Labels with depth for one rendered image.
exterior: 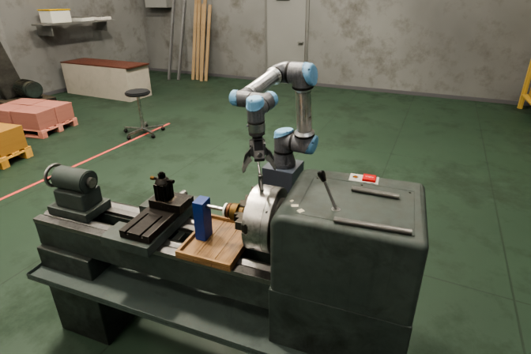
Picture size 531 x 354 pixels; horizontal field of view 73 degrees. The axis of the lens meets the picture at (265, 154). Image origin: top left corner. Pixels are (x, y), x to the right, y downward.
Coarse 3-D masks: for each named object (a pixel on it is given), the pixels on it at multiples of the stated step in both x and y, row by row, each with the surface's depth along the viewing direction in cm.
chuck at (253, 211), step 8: (264, 184) 172; (256, 192) 164; (264, 192) 164; (248, 200) 161; (256, 200) 161; (264, 200) 160; (248, 208) 159; (256, 208) 159; (248, 216) 158; (256, 216) 157; (248, 224) 158; (256, 224) 157; (248, 232) 159; (256, 232) 157; (248, 240) 161; (256, 240) 159; (248, 248) 168; (256, 248) 163
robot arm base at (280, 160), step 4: (276, 152) 216; (292, 152) 218; (276, 156) 216; (280, 156) 215; (284, 156) 214; (288, 156) 215; (292, 156) 218; (276, 160) 216; (280, 160) 215; (284, 160) 215; (288, 160) 216; (292, 160) 217; (276, 164) 216; (280, 164) 215; (284, 164) 215; (288, 164) 216; (292, 164) 217; (280, 168) 216; (284, 168) 216; (288, 168) 216
